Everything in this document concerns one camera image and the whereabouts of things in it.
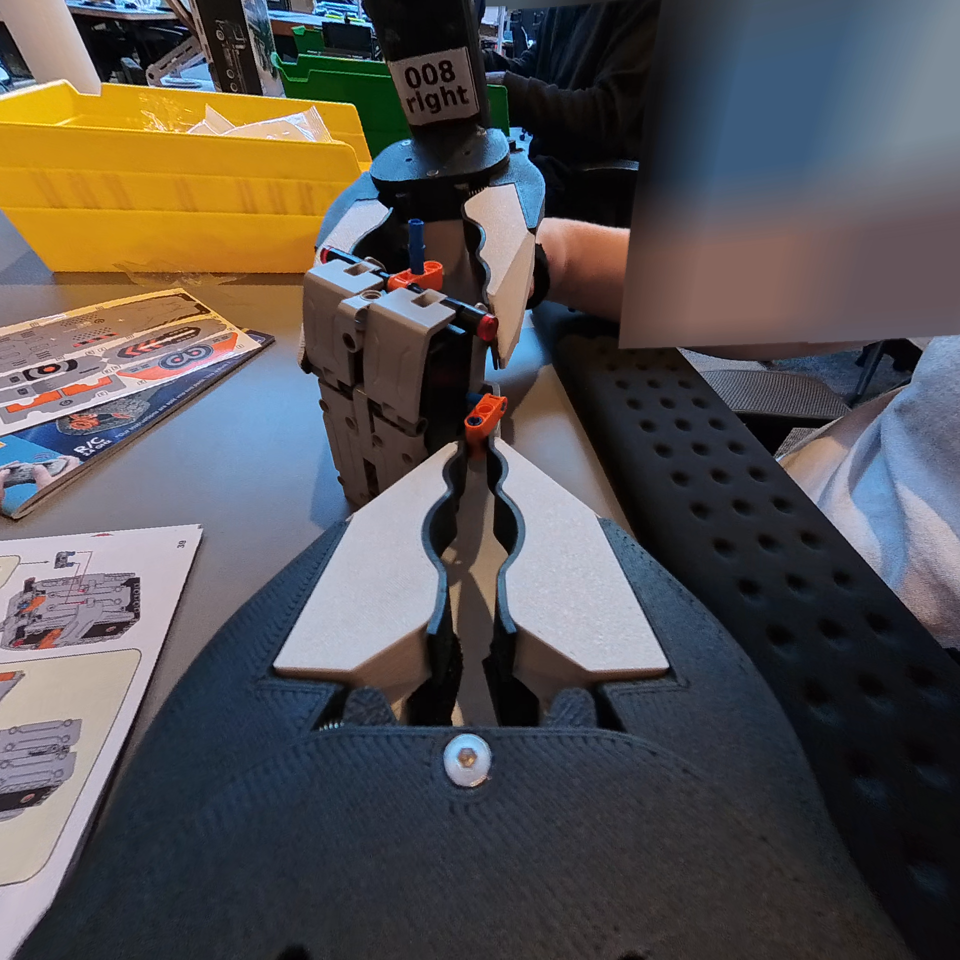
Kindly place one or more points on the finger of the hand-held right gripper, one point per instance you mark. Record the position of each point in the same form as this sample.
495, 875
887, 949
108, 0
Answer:
510, 255
349, 229

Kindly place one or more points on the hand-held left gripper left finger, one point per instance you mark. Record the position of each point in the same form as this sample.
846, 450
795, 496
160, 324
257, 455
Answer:
367, 592

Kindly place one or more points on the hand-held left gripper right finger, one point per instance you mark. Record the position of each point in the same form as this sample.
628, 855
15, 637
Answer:
577, 592

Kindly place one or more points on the grey brick robot assembly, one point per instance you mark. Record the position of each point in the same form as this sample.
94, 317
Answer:
390, 337

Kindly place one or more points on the small grey panel orange connector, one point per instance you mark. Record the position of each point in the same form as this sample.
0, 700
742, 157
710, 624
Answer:
484, 416

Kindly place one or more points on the person's right forearm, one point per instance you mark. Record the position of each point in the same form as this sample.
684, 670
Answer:
585, 262

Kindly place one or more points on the grey desk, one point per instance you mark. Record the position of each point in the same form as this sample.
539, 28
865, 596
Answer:
262, 465

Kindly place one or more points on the green plastic bin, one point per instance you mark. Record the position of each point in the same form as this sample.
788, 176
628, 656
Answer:
337, 82

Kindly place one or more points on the clear plastic bag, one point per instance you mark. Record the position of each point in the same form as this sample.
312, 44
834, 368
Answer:
255, 124

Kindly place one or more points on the black perforated plastic panel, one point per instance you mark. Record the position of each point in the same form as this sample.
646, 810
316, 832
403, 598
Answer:
750, 525

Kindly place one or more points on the yellow plastic bin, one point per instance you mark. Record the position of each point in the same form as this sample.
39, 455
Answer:
150, 210

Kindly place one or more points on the black product box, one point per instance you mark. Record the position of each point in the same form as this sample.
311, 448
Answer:
236, 45

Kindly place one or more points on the open instruction booklet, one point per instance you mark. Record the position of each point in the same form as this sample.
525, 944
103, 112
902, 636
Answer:
112, 675

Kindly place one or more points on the blue manual booklet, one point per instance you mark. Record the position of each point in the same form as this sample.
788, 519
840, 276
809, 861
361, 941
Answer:
150, 429

